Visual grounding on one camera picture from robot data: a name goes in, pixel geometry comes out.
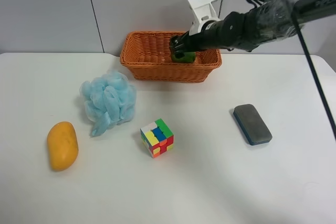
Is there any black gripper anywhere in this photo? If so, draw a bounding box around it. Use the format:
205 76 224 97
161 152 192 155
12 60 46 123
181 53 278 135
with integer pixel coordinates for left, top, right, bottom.
170 12 252 57

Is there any green lemon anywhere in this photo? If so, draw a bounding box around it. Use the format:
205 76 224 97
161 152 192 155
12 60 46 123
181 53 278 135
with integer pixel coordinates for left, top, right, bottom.
171 52 196 63

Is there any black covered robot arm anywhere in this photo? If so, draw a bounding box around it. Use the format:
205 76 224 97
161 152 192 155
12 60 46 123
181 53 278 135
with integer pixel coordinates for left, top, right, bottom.
170 0 335 58

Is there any orange wicker basket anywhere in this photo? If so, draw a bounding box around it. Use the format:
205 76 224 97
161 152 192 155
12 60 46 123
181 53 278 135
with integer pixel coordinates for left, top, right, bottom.
120 31 222 83

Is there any blue bath loofah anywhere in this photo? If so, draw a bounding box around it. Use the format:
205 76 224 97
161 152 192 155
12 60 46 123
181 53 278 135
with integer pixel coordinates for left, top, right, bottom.
80 71 137 137

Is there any multicolour puzzle cube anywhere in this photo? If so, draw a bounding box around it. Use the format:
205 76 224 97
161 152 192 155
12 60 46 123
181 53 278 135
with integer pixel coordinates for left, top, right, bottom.
140 119 174 158

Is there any grey blue whiteboard eraser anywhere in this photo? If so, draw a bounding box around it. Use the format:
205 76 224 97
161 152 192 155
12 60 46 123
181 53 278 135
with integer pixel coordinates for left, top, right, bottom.
233 104 272 146

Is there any yellow mango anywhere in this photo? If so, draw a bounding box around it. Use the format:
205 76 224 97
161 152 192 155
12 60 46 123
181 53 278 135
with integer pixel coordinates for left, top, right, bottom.
47 121 79 172

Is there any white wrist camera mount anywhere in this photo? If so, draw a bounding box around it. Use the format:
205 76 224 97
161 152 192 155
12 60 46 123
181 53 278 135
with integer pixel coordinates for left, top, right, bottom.
188 0 219 36

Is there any black hanging cable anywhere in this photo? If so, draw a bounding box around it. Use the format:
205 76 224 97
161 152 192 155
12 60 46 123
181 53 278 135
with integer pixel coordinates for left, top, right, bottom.
291 3 336 141

